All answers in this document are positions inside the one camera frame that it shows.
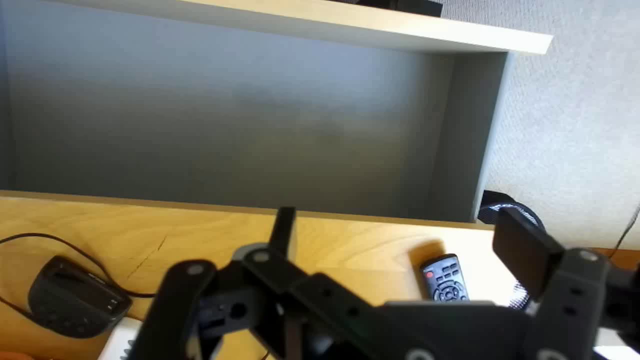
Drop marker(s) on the black computer mouse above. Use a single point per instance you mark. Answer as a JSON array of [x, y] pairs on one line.
[[70, 301]]

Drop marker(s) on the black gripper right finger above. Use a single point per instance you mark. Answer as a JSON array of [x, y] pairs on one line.
[[532, 256]]

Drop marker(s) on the black remote control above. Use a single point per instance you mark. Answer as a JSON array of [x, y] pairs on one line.
[[444, 279]]

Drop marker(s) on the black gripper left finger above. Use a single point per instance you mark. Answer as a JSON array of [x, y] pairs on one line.
[[193, 301]]

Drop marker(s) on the white remote control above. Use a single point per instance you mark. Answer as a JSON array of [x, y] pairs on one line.
[[121, 340]]

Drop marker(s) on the black waste bin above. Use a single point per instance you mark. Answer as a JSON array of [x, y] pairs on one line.
[[499, 202]]

